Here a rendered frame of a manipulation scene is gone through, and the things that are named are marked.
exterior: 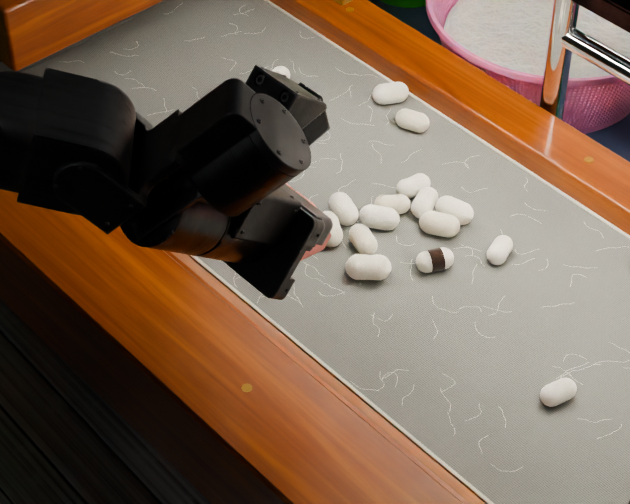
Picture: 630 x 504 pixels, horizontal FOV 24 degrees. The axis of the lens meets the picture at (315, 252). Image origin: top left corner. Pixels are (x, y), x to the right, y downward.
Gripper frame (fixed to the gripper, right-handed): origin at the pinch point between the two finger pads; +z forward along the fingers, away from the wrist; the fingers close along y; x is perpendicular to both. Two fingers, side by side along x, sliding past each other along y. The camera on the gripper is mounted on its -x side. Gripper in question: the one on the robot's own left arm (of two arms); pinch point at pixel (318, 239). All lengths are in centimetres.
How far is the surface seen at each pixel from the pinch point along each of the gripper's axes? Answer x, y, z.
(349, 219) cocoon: 0.7, 7.9, 14.8
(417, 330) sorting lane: 4.2, -4.6, 12.6
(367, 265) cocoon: 2.3, 2.2, 11.9
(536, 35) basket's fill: -20.3, 16.5, 41.9
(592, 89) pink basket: -18.7, 5.8, 37.6
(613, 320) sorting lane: -4.1, -14.6, 22.2
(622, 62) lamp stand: -22.4, -0.7, 26.9
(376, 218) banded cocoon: -0.6, 6.1, 15.8
